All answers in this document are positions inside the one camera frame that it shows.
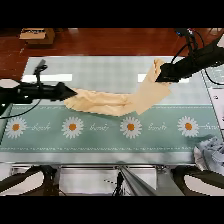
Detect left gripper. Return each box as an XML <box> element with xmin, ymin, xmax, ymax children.
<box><xmin>53</xmin><ymin>81</ymin><xmax>79</xmax><ymax>101</ymax></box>

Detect cardboard box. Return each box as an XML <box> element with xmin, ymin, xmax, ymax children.
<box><xmin>18</xmin><ymin>28</ymin><xmax>56</xmax><ymax>46</ymax></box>

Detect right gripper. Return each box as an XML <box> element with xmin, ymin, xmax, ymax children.
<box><xmin>155</xmin><ymin>61</ymin><xmax>183</xmax><ymax>85</ymax></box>

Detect cream shirt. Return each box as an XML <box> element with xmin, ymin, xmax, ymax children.
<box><xmin>63</xmin><ymin>58</ymin><xmax>173</xmax><ymax>118</ymax></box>

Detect silver frame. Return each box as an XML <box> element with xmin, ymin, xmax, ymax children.
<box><xmin>0</xmin><ymin>162</ymin><xmax>224</xmax><ymax>197</ymax></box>

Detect light blue garment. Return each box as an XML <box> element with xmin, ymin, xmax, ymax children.
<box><xmin>193</xmin><ymin>134</ymin><xmax>224</xmax><ymax>173</ymax></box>

